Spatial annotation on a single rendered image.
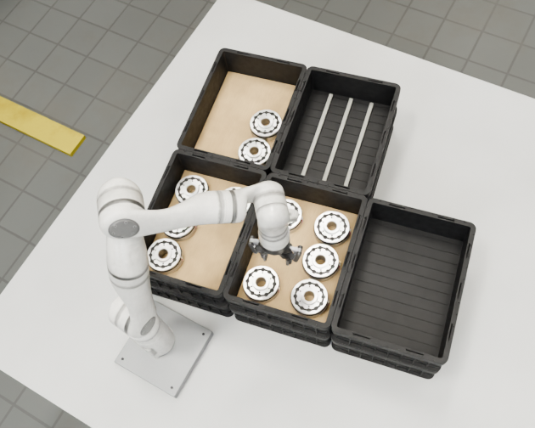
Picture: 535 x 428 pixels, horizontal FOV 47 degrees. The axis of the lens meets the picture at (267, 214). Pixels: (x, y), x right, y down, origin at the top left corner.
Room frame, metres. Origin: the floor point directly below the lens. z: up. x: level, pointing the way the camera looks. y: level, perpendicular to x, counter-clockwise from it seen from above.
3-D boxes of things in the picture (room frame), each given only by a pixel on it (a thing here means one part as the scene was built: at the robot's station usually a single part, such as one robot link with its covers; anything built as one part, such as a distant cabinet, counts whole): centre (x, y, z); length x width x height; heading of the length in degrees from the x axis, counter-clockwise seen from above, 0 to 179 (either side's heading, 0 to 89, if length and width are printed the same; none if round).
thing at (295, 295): (0.51, -0.06, 0.86); 0.10 x 0.10 x 0.01
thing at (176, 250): (0.72, 0.32, 0.86); 0.10 x 0.10 x 0.01
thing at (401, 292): (0.49, -0.32, 0.87); 0.40 x 0.30 x 0.11; 151
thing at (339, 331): (0.49, -0.32, 0.92); 0.40 x 0.30 x 0.02; 151
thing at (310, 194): (0.64, -0.06, 0.87); 0.40 x 0.30 x 0.11; 151
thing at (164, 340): (0.51, 0.39, 0.82); 0.09 x 0.09 x 0.17; 43
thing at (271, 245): (0.60, -0.01, 1.16); 0.11 x 0.09 x 0.06; 155
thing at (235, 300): (0.64, -0.06, 0.92); 0.40 x 0.30 x 0.02; 151
